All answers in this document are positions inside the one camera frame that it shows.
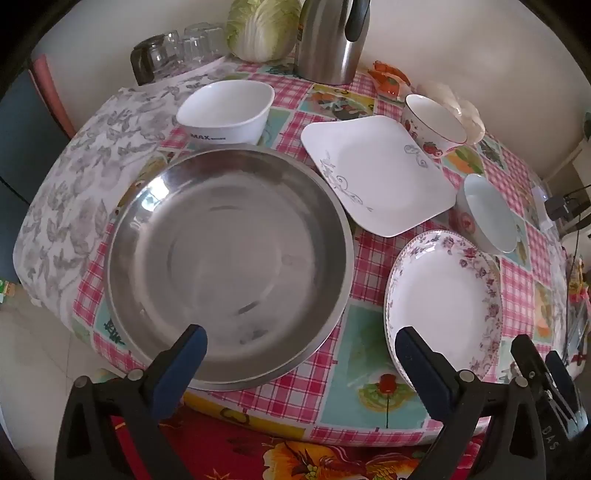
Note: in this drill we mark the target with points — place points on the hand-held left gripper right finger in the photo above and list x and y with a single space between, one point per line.
418 369

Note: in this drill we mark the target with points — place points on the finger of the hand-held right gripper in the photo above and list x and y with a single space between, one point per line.
561 383
528 355

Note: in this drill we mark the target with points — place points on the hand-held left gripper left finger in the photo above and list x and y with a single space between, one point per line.
182 369

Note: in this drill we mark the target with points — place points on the round floral rimmed plate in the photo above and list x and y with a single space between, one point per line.
443 295

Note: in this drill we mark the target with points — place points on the large stainless steel basin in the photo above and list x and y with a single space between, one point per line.
221 258

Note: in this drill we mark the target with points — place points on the light blue flower bowl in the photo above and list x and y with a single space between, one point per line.
489 217

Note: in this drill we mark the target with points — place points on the white square plate grey scrolls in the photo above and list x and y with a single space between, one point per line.
383 184

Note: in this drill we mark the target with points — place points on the red rimmed strawberry bowl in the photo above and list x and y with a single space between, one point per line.
429 120

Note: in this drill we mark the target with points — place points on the white square bowl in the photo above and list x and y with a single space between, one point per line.
221 110

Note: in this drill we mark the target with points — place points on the pink checked picture tablecloth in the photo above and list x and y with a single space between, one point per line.
364 323

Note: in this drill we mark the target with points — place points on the colourful small packets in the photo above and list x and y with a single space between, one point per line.
581 281

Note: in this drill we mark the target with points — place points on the black power adapter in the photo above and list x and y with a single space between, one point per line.
559 207

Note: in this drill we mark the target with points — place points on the small green object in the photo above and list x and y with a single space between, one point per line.
5 288

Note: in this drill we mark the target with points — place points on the grey floral tablecloth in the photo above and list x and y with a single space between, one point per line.
69 194

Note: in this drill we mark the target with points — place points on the bag of white buns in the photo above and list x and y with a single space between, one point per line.
468 115

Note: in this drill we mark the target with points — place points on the orange snack packet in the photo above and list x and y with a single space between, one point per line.
388 78

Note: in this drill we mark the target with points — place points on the pink edged furniture panel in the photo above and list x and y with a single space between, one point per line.
44 92

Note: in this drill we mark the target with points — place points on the stainless steel thermos jug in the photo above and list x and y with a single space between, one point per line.
323 41

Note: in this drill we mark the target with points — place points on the napa cabbage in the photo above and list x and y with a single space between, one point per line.
261 27

